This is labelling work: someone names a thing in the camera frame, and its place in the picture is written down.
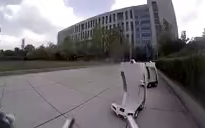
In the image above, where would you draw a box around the dark green hedge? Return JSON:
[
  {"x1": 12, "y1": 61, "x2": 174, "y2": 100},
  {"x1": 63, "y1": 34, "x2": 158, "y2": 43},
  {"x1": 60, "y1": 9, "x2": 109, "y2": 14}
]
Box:
[{"x1": 154, "y1": 49, "x2": 205, "y2": 112}]

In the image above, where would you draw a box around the white small delivery robot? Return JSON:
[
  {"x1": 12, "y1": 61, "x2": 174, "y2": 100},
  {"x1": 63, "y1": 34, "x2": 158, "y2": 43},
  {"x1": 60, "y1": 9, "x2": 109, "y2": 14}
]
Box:
[
  {"x1": 139, "y1": 60, "x2": 160, "y2": 89},
  {"x1": 110, "y1": 59, "x2": 148, "y2": 120}
]

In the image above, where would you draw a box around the large curved glass building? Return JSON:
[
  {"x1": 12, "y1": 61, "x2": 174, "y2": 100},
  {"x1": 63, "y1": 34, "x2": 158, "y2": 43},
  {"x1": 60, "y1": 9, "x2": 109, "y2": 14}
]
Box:
[{"x1": 56, "y1": 0, "x2": 180, "y2": 61}]

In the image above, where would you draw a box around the grass strip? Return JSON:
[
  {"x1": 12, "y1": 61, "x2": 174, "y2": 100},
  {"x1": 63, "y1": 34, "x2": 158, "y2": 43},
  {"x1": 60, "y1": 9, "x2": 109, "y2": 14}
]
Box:
[{"x1": 0, "y1": 59, "x2": 119, "y2": 74}]

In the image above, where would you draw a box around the robot's own part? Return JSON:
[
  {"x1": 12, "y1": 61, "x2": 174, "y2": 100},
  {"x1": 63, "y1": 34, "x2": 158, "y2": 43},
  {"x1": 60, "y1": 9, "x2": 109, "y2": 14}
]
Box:
[
  {"x1": 61, "y1": 117, "x2": 76, "y2": 128},
  {"x1": 125, "y1": 115, "x2": 140, "y2": 128}
]

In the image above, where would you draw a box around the row of trees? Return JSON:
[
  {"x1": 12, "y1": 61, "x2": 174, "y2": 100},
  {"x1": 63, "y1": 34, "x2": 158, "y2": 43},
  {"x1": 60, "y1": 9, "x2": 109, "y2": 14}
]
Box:
[{"x1": 0, "y1": 25, "x2": 134, "y2": 63}]

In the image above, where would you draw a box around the group of trees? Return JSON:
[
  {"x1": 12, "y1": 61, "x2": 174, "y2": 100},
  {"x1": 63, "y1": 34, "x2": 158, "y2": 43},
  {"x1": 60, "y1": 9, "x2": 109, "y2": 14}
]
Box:
[{"x1": 158, "y1": 19, "x2": 205, "y2": 60}]

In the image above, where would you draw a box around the grey concrete slab pavement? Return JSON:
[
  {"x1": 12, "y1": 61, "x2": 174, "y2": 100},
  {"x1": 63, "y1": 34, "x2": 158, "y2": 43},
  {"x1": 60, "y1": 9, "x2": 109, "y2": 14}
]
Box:
[{"x1": 0, "y1": 63, "x2": 204, "y2": 128}]

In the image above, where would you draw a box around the grey concrete kerb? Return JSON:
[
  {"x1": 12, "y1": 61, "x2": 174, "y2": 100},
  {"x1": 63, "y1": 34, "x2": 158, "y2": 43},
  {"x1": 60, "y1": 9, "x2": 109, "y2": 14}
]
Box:
[{"x1": 158, "y1": 69, "x2": 205, "y2": 128}]

